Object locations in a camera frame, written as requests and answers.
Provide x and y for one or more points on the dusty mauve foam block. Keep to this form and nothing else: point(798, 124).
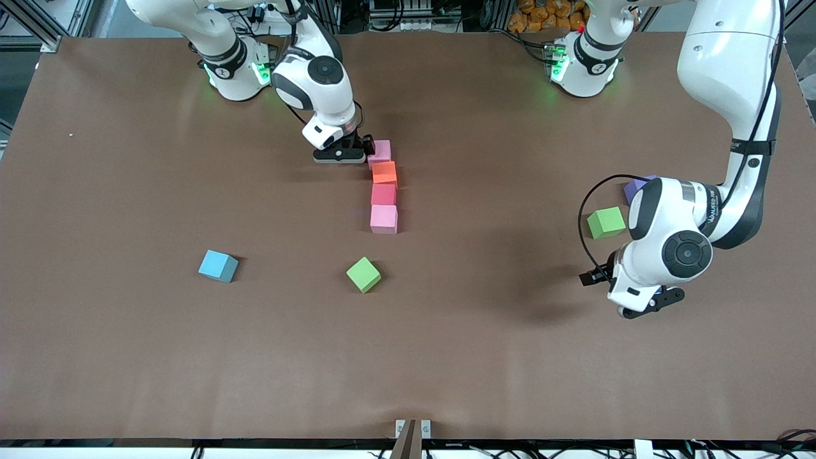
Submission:
point(381, 153)

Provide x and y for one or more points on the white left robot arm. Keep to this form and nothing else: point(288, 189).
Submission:
point(733, 64)

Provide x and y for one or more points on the aluminium frame profile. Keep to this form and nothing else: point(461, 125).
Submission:
point(50, 43)
point(790, 19)

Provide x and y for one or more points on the large brown table mat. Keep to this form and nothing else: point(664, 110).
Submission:
point(408, 357)

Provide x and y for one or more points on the metal rack equipment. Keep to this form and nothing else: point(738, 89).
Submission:
point(408, 19)

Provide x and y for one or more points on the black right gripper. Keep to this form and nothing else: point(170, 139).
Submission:
point(364, 144)

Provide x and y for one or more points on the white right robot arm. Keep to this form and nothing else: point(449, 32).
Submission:
point(319, 95)

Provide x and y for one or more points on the crimson red foam block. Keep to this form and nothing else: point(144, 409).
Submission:
point(384, 195)

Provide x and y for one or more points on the purple foam block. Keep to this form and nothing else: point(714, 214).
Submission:
point(634, 189)

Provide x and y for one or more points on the blue foam block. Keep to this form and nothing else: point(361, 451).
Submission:
point(218, 266)

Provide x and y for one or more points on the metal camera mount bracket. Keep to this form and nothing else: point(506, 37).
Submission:
point(411, 440)

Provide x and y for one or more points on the light pink foam block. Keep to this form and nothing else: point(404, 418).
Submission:
point(384, 219)

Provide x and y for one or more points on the orange foam block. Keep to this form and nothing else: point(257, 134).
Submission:
point(384, 173)

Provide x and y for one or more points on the white power strip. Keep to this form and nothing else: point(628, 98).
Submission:
point(271, 14)

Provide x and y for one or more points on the bag of orange fruit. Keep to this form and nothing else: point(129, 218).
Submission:
point(542, 16)

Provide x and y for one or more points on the green foam block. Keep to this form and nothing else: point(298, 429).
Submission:
point(605, 222)
point(364, 275)

